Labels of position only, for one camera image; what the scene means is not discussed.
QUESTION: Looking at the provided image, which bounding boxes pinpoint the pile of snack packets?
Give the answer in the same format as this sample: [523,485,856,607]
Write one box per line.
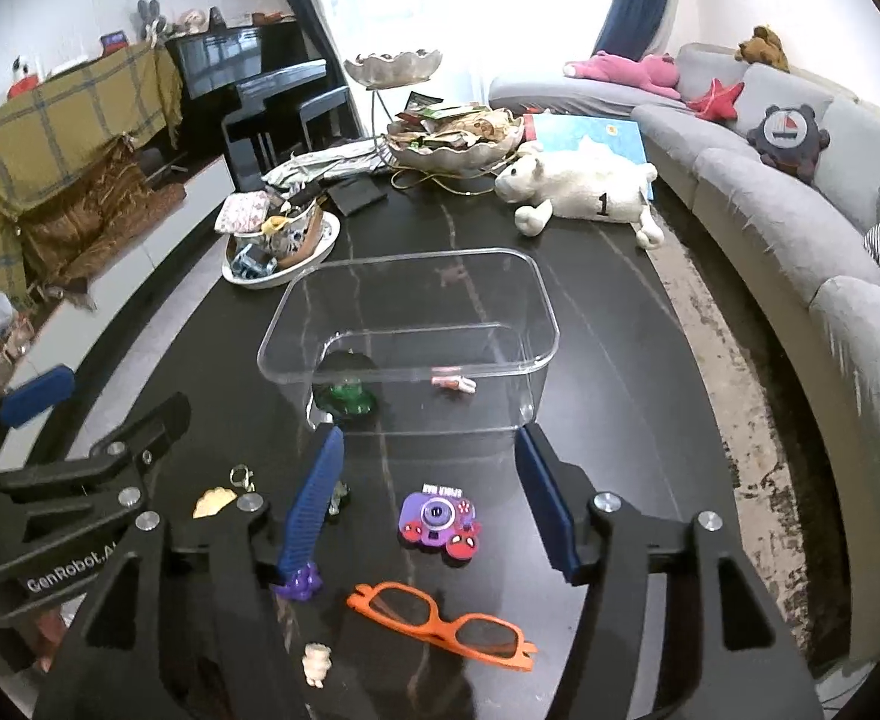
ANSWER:
[391,94,519,151]

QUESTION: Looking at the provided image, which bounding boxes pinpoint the red star plush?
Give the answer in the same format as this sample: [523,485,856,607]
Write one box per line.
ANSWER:
[686,77,744,125]

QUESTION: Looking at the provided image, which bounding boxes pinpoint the brown patterned cloth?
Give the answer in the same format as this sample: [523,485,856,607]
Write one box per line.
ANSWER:
[20,139,186,308]

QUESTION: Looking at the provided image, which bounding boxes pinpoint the pink plush toy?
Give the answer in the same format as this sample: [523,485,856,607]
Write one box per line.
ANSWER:
[563,51,682,100]

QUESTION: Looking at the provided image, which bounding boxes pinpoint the purple grape toy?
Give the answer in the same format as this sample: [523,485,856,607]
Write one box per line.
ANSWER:
[275,564,326,602]

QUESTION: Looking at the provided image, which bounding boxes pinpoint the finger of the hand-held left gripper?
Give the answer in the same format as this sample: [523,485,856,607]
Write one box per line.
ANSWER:
[0,392,193,537]
[0,364,77,466]

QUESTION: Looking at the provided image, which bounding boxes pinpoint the clear plastic container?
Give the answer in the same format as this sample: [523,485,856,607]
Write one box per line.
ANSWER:
[257,246,563,437]

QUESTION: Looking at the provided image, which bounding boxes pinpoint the black piano bench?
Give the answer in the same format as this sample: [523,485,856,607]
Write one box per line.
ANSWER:
[297,86,358,158]

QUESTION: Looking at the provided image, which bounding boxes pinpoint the small beige figurine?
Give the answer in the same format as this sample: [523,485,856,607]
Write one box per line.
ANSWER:
[302,643,334,689]

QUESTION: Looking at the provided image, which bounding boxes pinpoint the green and black round toy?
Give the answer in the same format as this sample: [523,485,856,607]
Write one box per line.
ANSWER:
[312,351,379,421]

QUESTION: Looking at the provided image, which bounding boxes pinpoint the white sheer curtain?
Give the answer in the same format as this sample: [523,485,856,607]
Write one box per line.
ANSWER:
[290,0,636,91]

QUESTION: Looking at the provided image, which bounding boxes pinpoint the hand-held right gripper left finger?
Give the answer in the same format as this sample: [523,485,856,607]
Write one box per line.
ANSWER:
[31,426,347,720]

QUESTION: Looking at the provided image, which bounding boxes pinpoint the black wallet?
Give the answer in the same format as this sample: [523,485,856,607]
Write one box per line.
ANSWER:
[327,178,388,215]

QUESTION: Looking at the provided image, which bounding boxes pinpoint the patterned fabric pouch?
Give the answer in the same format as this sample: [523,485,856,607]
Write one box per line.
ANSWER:
[215,191,272,233]

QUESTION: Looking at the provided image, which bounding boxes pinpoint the beige patterned rug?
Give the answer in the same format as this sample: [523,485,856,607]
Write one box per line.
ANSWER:
[645,240,861,676]

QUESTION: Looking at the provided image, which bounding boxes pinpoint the brown teddy bear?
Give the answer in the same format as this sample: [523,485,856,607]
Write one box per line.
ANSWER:
[734,25,791,74]

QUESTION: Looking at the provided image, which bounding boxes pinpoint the black marble desktop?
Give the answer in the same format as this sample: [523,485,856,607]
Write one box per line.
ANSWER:
[0,157,793,720]

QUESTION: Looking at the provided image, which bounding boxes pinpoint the purple toy camera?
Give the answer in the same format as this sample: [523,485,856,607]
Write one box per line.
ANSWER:
[398,484,483,562]

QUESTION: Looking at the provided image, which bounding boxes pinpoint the light blue picture book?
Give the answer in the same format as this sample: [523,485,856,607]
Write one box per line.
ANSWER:
[522,112,649,166]

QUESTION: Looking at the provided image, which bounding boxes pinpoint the small pink toy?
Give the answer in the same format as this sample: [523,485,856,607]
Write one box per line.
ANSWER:
[431,367,478,395]

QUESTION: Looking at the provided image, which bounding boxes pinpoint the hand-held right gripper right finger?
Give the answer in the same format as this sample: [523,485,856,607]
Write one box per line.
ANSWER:
[515,426,827,720]

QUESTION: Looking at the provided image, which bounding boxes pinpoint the navy wheel shaped cushion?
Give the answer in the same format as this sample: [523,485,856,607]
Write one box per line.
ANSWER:
[746,101,831,185]

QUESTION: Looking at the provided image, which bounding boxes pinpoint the crumpled striped cloth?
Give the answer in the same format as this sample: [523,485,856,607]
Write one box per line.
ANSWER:
[263,146,388,188]

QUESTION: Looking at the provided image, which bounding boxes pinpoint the yellow plaid blanket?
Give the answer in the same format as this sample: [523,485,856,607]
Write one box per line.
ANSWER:
[0,41,186,293]

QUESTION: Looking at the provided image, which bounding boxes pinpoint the orange framed glasses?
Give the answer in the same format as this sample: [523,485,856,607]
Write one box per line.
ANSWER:
[346,581,538,672]

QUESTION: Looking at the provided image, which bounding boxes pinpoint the white plush sheep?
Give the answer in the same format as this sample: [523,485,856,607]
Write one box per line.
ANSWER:
[494,141,666,250]

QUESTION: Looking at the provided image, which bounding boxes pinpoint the white oval dish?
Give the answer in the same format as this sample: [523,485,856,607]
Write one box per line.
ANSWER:
[222,191,342,292]

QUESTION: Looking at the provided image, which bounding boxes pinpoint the red and white plush toy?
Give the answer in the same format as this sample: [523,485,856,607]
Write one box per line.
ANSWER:
[8,56,43,98]

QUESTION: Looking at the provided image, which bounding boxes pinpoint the yellow shell keychain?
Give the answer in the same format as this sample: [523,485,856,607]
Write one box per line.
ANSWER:
[192,465,255,520]

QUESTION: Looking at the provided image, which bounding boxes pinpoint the black piano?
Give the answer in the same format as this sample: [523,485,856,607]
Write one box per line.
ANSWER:
[166,19,336,192]

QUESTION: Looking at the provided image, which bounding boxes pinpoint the grey rabbit plush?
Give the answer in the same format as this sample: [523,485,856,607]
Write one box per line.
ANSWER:
[136,0,171,42]

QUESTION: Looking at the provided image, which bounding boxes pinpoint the clear plastic toy bin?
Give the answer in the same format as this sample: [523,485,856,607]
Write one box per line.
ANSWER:
[488,41,880,661]

